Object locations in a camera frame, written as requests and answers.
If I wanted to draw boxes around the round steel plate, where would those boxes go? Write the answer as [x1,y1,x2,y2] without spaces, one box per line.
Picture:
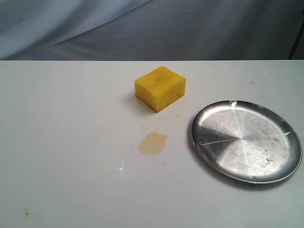
[190,100,303,184]

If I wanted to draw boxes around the yellow sponge block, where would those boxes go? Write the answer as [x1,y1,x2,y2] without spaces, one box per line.
[134,66,187,113]

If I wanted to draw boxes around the grey backdrop cloth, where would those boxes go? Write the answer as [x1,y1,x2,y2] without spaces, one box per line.
[0,0,304,61]

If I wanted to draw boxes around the brown liquid spill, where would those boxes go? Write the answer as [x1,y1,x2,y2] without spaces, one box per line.
[138,131,168,156]

